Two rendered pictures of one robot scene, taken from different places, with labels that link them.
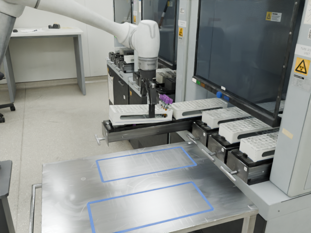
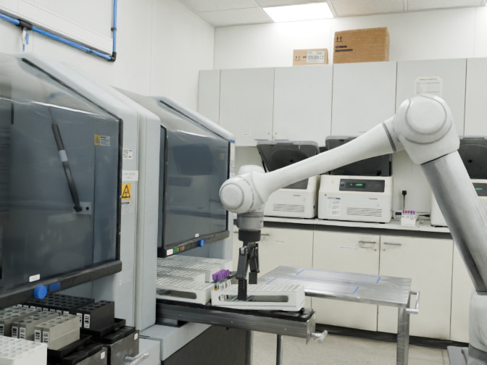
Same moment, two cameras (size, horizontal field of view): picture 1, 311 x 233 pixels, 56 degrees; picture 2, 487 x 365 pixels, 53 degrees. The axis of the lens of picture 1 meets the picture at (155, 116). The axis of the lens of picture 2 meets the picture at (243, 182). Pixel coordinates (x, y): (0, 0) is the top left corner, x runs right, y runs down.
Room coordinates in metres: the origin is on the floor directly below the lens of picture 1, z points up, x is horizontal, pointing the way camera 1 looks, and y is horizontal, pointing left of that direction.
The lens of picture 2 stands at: (2.55, 1.07, 1.26)
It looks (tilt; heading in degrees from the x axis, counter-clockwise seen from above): 1 degrees down; 221
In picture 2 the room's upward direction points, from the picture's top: 2 degrees clockwise
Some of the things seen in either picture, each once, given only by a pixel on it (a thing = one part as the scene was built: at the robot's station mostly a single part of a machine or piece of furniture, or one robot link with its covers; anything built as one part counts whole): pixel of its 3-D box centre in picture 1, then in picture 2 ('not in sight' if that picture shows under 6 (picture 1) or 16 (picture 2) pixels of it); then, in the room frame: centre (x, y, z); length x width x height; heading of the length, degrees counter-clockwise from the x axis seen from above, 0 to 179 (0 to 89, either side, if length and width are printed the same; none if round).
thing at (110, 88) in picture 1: (109, 88); not in sight; (3.02, 0.50, 0.43); 0.27 x 0.02 x 0.36; 22
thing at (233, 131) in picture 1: (252, 129); (182, 271); (1.18, -0.44, 0.83); 0.30 x 0.10 x 0.06; 112
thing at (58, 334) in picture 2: (160, 78); (61, 333); (1.95, -0.03, 0.85); 0.12 x 0.02 x 0.06; 22
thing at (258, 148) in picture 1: (276, 145); (198, 266); (1.04, -0.49, 0.83); 0.30 x 0.10 x 0.06; 112
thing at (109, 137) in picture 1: (166, 123); (218, 312); (1.36, -0.06, 0.78); 0.73 x 0.14 x 0.09; 112
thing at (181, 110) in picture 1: (198, 108); (172, 290); (1.43, -0.22, 0.83); 0.30 x 0.10 x 0.06; 112
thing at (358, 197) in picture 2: not in sight; (358, 177); (-1.12, -0.85, 1.24); 0.62 x 0.56 x 0.69; 22
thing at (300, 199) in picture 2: not in sight; (289, 178); (-0.91, -1.40, 1.22); 0.62 x 0.56 x 0.64; 20
